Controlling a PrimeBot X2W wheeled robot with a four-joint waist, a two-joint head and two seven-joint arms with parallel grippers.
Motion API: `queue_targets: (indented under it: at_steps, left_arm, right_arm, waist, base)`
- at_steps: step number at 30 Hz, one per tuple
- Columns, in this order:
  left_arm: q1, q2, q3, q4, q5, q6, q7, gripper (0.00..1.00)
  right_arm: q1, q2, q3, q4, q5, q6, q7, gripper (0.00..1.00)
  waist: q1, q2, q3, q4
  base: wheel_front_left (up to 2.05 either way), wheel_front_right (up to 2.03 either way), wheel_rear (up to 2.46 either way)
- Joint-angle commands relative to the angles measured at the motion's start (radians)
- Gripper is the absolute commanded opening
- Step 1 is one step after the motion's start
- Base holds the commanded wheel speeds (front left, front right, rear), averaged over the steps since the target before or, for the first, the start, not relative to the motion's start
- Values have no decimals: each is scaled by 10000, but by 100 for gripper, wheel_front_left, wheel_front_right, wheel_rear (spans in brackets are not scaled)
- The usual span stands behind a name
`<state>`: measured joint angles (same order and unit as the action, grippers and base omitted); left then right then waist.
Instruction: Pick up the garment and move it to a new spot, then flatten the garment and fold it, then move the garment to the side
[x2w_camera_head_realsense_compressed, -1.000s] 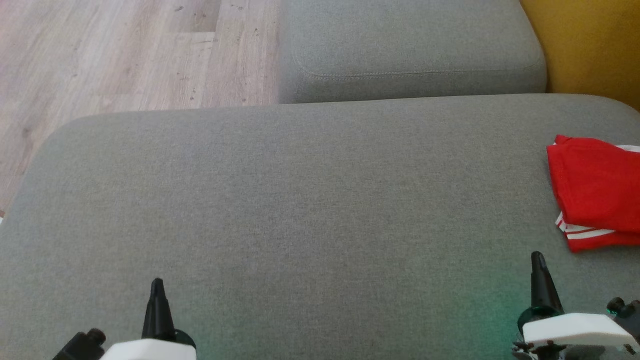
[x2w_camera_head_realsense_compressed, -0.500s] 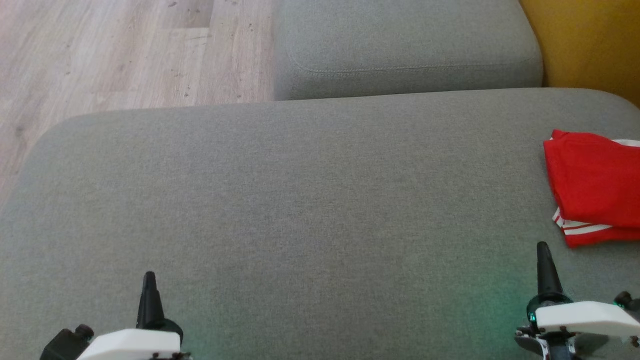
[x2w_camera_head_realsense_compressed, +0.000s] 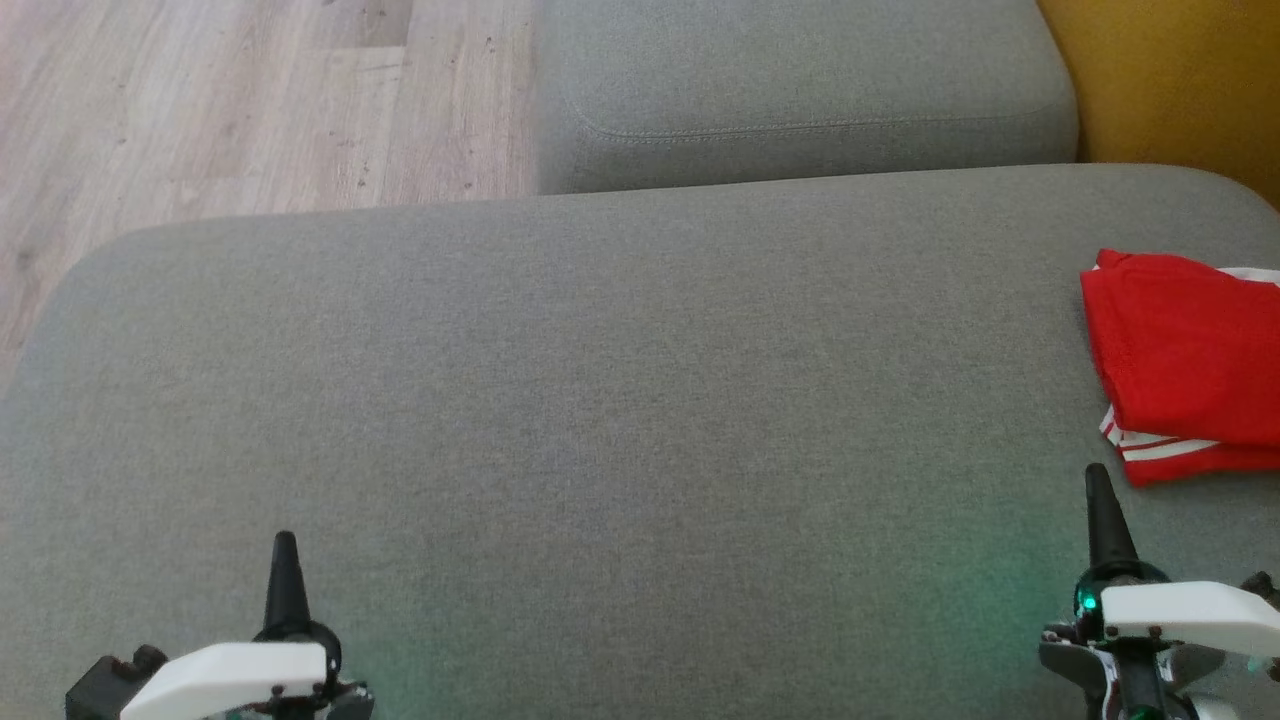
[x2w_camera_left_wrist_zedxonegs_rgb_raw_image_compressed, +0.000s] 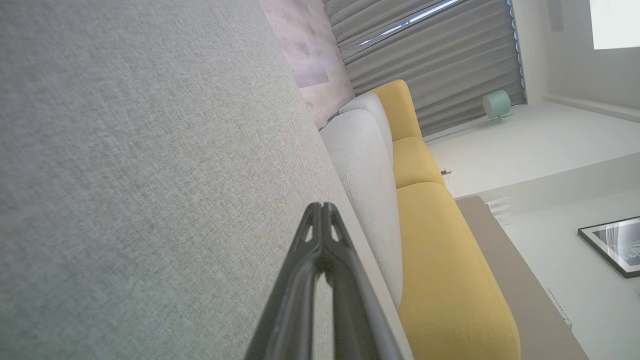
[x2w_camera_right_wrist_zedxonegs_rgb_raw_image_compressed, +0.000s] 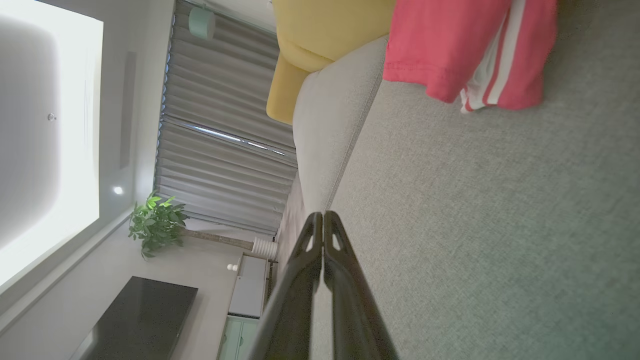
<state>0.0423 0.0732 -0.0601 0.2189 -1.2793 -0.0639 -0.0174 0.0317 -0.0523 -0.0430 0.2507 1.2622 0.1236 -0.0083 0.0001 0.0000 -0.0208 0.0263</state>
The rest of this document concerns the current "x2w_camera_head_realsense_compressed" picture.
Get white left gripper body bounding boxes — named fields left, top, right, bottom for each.
left=118, top=620, right=376, bottom=720

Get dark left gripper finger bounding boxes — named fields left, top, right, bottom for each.
left=262, top=531, right=313, bottom=636

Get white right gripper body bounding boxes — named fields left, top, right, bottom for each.
left=1038, top=560, right=1280, bottom=720

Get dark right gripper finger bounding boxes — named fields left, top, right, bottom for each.
left=1084, top=462, right=1141, bottom=573

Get red shorts with white side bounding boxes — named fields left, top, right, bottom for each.
left=1098, top=265, right=1280, bottom=489

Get red white basketball jersey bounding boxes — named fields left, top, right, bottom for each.
left=1079, top=248, right=1280, bottom=448

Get large grey sofa seat cushion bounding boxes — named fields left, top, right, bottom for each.
left=0, top=163, right=1280, bottom=720

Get small grey sofa cushion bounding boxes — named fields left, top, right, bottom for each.
left=533, top=0, right=1081, bottom=196

